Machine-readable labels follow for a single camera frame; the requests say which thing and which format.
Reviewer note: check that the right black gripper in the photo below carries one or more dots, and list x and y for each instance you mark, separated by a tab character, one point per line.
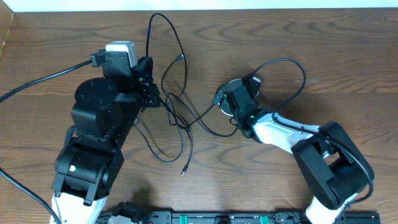
219	94

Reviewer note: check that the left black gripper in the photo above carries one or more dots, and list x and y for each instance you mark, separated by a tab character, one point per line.
149	89

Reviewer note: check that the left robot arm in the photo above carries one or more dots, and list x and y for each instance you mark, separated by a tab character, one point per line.
104	112

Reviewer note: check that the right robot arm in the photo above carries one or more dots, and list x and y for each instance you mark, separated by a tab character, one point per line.
331	164

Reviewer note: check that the cardboard box edge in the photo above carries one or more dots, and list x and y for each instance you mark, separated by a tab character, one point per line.
6	19

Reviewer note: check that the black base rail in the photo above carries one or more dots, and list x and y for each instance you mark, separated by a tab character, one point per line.
127	212

